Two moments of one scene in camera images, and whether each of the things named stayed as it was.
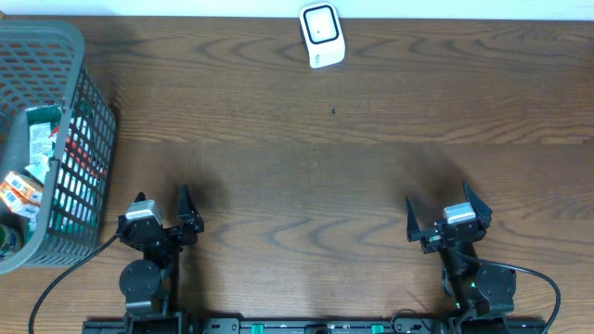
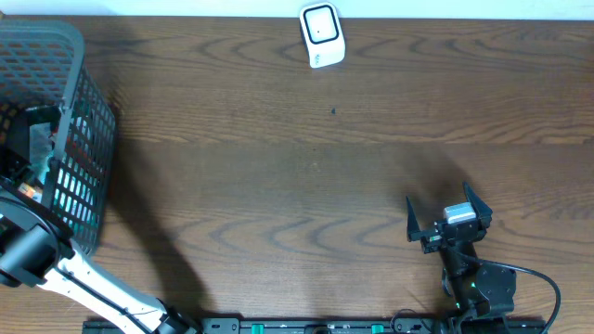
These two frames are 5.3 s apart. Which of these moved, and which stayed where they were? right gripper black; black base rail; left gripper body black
Moved: left gripper body black
Stayed: black base rail; right gripper black
